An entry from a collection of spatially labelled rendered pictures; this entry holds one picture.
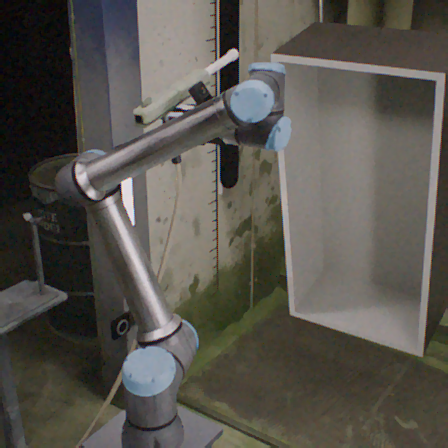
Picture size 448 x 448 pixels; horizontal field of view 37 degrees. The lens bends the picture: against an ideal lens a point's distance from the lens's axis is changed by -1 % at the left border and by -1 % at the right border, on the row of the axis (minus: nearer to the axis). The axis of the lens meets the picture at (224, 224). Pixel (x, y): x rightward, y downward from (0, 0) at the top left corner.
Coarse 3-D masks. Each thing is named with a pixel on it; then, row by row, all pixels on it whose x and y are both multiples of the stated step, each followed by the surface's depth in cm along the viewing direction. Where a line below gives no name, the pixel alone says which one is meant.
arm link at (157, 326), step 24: (96, 216) 186; (120, 216) 188; (120, 240) 189; (120, 264) 191; (144, 264) 194; (120, 288) 196; (144, 288) 194; (144, 312) 196; (168, 312) 200; (144, 336) 198; (168, 336) 197; (192, 336) 207
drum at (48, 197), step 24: (48, 192) 323; (48, 216) 329; (72, 216) 325; (48, 240) 334; (72, 240) 330; (48, 264) 344; (72, 264) 336; (72, 288) 342; (48, 312) 364; (72, 312) 348; (72, 336) 355; (96, 336) 354
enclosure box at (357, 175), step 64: (320, 64) 219; (384, 64) 209; (320, 128) 275; (384, 128) 259; (320, 192) 292; (384, 192) 275; (320, 256) 310; (384, 256) 293; (320, 320) 287; (384, 320) 284
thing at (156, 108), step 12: (228, 60) 202; (192, 72) 191; (204, 72) 191; (180, 84) 184; (192, 84) 186; (204, 84) 192; (156, 96) 179; (168, 96) 179; (180, 96) 183; (144, 108) 173; (156, 108) 175; (168, 108) 179; (144, 120) 173; (156, 120) 177; (180, 156) 190
